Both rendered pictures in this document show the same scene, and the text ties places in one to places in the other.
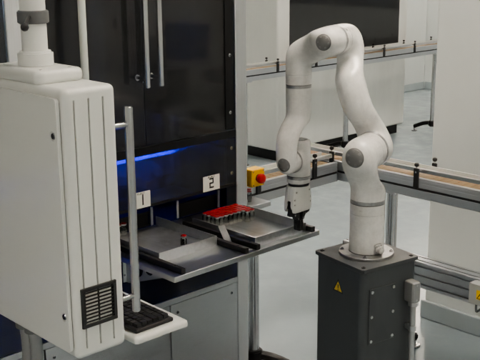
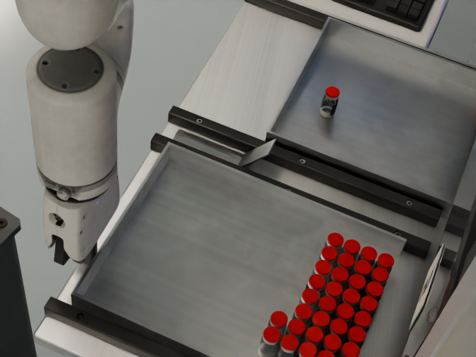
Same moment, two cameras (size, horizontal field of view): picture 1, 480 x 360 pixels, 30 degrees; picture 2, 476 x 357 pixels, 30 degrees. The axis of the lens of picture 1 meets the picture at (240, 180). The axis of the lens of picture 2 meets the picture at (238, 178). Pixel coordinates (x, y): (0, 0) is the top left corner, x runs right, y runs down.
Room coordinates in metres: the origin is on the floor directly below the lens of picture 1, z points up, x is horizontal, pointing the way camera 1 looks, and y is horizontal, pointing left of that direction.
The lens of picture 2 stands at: (3.66, -0.35, 1.85)
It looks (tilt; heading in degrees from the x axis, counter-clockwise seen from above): 53 degrees down; 149
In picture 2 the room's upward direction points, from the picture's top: 10 degrees clockwise
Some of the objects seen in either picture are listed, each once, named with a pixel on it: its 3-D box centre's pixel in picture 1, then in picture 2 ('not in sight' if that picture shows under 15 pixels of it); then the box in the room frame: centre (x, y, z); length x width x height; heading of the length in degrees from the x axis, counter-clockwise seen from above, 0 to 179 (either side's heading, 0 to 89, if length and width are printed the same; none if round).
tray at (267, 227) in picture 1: (248, 224); (244, 272); (3.18, -0.03, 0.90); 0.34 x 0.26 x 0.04; 43
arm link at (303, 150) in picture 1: (298, 157); (75, 110); (3.09, -0.21, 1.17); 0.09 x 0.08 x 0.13; 149
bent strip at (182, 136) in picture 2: (234, 237); (222, 141); (2.99, 0.02, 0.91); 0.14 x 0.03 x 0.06; 44
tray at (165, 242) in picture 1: (157, 238); (406, 120); (3.03, 0.29, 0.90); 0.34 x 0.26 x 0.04; 44
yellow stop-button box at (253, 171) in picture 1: (252, 176); not in sight; (3.52, -0.05, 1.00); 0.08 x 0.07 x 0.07; 44
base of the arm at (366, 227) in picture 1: (366, 227); not in sight; (2.96, -0.44, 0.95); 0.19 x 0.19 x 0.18
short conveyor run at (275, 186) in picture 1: (276, 175); not in sight; (3.83, -0.16, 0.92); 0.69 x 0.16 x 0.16; 134
